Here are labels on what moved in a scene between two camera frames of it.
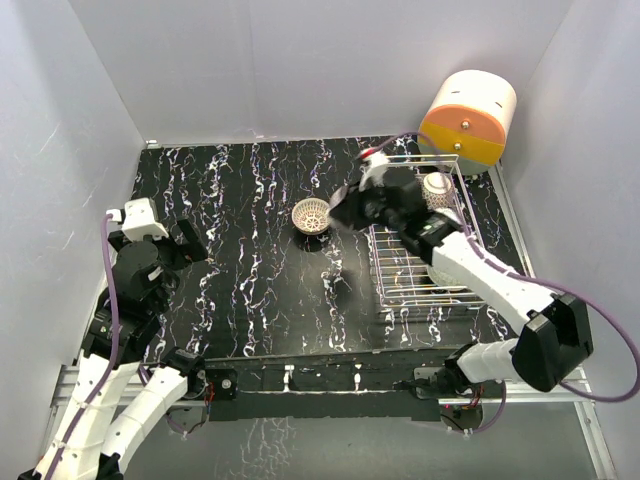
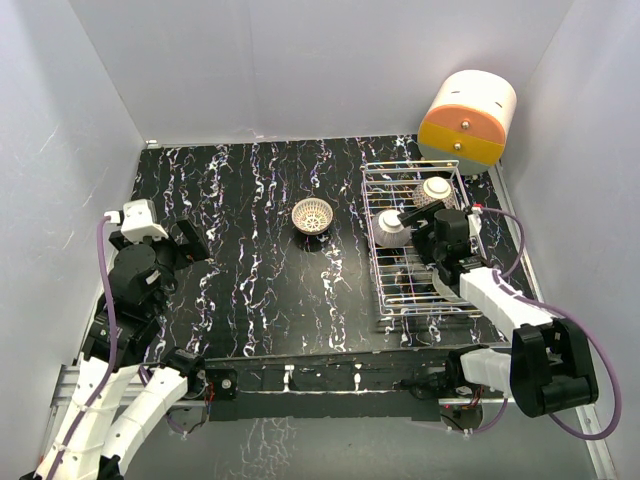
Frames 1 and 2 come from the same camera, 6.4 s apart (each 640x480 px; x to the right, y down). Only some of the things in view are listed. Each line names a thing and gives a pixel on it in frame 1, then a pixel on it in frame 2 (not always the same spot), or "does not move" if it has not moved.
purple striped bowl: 338,197 -> 388,229
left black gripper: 191,235 does not move
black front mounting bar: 364,384 does not move
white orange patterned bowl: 309,216 does not move
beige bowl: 438,191 does not move
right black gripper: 348,212 -> 413,218
